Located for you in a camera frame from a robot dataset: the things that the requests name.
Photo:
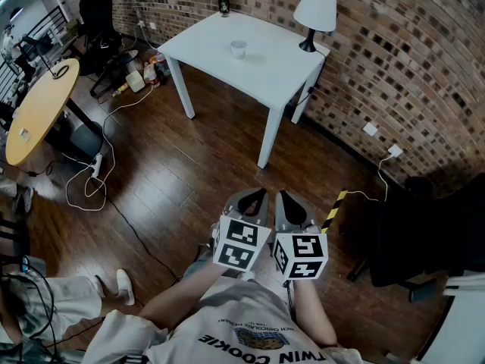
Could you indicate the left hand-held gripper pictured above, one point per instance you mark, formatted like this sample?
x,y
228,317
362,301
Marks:
x,y
235,241

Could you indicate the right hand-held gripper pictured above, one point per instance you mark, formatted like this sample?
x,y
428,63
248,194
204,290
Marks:
x,y
303,252

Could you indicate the clear plastic cup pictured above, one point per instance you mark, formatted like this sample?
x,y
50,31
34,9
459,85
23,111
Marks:
x,y
238,51

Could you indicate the person's right forearm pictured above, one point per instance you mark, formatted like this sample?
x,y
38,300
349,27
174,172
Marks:
x,y
314,313

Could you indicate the person's left forearm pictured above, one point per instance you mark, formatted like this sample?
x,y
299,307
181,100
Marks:
x,y
182,294

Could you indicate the yellow black striped tape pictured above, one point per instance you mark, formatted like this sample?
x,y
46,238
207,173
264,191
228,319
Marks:
x,y
333,212

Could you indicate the person's white shoe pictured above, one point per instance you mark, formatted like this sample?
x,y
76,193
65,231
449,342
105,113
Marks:
x,y
125,286
245,275
100,284

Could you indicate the person's grey trousers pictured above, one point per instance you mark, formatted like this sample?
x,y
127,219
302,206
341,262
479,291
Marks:
x,y
197,265

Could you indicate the person's white printed t-shirt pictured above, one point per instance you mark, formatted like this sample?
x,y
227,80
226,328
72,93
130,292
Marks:
x,y
235,309

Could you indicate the black office chair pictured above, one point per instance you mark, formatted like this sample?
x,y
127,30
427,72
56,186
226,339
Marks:
x,y
417,233
96,21

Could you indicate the white square table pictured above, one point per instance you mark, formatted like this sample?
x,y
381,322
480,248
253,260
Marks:
x,y
265,74

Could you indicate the water bottle with red label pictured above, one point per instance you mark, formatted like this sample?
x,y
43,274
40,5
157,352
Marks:
x,y
161,68

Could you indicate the white and red snack bag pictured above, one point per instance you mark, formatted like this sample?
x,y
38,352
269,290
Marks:
x,y
150,75

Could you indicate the white plastic canister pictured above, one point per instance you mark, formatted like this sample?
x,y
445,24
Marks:
x,y
136,82

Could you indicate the yellow bottle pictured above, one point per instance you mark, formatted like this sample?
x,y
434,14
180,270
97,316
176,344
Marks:
x,y
121,89

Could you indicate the white shade table lamp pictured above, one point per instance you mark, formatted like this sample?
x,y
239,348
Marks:
x,y
314,10

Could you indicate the black patterned tumbler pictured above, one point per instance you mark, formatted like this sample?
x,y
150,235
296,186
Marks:
x,y
224,2

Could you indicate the white cabinet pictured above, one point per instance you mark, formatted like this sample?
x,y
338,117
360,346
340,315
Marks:
x,y
462,324

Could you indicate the grey device with blue light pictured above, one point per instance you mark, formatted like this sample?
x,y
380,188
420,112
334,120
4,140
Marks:
x,y
36,267

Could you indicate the round wooden table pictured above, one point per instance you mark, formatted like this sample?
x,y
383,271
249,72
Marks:
x,y
41,104

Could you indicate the small white item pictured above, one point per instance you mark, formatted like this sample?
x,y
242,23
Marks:
x,y
25,134

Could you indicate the white wall socket with plug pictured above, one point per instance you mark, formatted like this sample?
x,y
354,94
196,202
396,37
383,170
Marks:
x,y
395,151

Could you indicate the black table pedestal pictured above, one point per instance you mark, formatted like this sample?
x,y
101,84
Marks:
x,y
81,139

